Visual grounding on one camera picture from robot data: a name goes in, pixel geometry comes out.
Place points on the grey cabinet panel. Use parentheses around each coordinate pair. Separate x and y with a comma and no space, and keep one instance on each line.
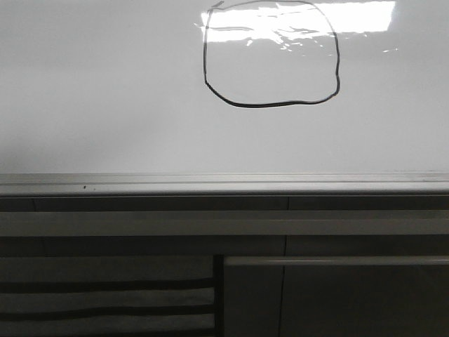
(359,295)

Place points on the grey slatted panel black stripes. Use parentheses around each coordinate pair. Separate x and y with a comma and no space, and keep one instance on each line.
(109,296)

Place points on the grey metal rail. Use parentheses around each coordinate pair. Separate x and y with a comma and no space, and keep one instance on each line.
(198,223)

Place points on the white whiteboard with aluminium frame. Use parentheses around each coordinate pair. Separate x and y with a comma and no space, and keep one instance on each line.
(137,97)

